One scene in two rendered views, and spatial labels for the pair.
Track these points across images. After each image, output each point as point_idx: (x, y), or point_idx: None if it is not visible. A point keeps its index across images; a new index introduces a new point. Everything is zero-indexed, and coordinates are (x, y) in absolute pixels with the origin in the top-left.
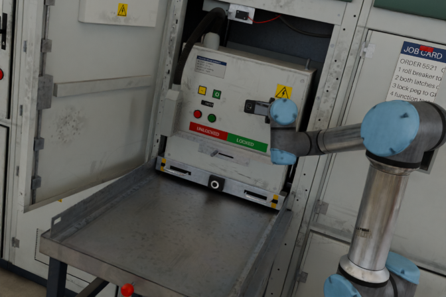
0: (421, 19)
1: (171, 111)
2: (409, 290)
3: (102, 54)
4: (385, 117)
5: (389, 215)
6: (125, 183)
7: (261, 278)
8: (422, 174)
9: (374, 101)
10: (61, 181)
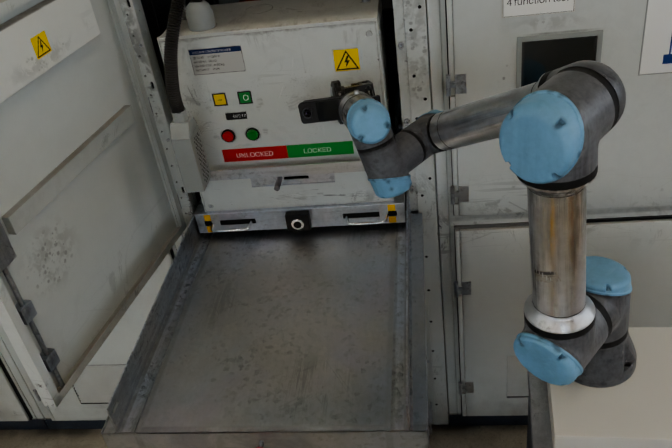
0: None
1: (189, 155)
2: (623, 305)
3: (45, 126)
4: (532, 130)
5: (575, 246)
6: (172, 285)
7: (423, 353)
8: None
9: (487, 22)
10: (81, 331)
